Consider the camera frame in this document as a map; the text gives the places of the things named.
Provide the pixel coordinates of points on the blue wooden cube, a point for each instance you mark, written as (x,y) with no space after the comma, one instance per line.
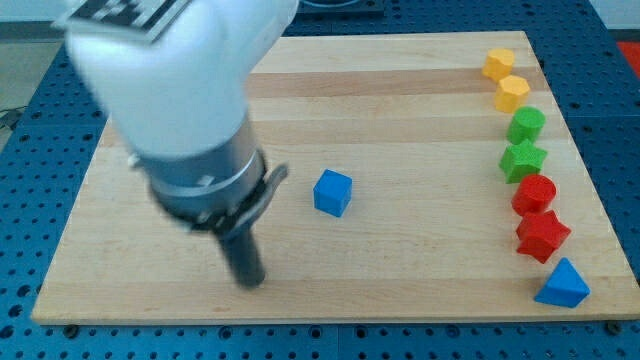
(332,193)

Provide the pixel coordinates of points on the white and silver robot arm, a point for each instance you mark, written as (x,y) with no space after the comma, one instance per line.
(172,76)

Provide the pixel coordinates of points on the light wooden board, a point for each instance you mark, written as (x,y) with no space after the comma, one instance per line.
(429,235)

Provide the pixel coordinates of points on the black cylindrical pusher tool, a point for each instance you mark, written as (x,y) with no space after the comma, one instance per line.
(243,259)

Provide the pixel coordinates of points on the green wooden star block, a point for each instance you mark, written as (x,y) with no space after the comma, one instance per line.
(521,160)

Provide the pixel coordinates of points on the yellow wooden hexagon block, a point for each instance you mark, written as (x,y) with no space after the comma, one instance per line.
(511,93)

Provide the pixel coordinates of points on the yellow wooden heart block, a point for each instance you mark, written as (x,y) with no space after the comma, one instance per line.
(498,63)

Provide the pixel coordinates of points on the green wooden cylinder block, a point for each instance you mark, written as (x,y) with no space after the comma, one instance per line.
(526,124)

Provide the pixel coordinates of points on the red wooden cylinder block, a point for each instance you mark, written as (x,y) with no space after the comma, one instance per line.
(534,194)

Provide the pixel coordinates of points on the red wooden star block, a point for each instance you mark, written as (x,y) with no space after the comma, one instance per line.
(541,234)

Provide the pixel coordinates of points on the black and white fiducial tag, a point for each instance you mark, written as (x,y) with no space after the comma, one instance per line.
(132,20)

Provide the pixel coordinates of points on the blue wooden triangle block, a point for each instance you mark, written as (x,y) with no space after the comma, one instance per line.
(565,287)

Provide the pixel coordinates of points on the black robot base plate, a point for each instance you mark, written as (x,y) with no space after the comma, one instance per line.
(341,7)

